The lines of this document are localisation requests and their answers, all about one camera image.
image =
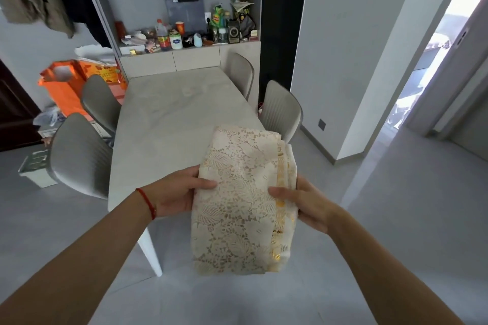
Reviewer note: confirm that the white wall socket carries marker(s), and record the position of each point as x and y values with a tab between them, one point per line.
207	16

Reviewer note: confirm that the clear jar white lid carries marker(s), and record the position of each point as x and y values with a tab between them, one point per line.
222	35

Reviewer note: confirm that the person's left hand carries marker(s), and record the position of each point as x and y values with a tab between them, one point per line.
171	195

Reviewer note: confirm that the dark sauce bottle red label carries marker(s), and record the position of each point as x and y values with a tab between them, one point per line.
164	37

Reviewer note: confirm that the clear plastic bag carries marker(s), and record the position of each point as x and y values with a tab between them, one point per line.
47	117

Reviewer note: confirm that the dark wall socket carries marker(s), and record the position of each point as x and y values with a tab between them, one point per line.
322	124

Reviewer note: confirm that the white crumpled paper bag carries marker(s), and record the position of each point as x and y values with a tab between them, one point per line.
95	54

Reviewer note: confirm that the small bottle red cap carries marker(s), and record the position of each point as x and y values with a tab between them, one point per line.
260	107

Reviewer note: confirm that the person's right forearm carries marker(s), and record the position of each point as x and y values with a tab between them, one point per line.
381	275

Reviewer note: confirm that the dark wooden door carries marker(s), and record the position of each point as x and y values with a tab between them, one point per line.
15	115

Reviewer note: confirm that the small cream box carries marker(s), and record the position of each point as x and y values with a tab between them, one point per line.
254	34

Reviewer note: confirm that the white flat box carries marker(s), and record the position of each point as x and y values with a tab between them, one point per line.
129	48

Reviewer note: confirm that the small brown dish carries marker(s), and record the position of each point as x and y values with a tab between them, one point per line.
207	42

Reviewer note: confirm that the white jar blue label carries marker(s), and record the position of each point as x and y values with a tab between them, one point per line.
175	41

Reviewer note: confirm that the pink box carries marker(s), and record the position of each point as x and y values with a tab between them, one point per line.
119	95

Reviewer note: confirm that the grey upholstered chair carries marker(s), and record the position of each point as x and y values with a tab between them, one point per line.
80	157
101	104
240	73
280	109

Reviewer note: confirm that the green snack bag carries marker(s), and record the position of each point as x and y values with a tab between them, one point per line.
218	18

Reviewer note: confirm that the person's right hand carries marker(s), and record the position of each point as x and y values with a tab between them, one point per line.
312	208

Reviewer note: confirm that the black pouch with keys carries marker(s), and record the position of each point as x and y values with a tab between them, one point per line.
188	40

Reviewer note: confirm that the pink striped packet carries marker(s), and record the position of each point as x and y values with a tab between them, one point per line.
151	46

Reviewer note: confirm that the black trophy plaque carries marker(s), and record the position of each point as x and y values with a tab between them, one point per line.
233	32

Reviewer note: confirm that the orange paper cup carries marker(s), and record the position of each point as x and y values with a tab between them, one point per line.
180	27

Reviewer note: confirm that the folded newspaper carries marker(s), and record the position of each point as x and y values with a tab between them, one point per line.
242	6

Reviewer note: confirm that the person's left forearm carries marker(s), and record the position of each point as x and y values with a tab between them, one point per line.
76	267

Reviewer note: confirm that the white cardboard box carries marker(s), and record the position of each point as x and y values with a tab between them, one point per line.
47	133

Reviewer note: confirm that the plain grey door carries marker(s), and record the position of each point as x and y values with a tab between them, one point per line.
472	123

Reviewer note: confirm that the dark handbag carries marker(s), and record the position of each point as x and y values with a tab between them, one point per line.
247	25

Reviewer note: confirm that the beige lace tablecloth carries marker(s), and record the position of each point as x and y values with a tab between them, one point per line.
240	214

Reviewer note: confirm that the orange paper bag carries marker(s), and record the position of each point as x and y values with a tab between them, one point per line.
63	92

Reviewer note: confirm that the grey door silver lock plate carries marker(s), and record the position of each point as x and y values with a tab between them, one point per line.
446	81

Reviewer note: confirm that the red canister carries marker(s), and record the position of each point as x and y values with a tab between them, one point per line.
120	29

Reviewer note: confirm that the light blue small vase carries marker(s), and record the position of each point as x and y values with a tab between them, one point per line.
198	40

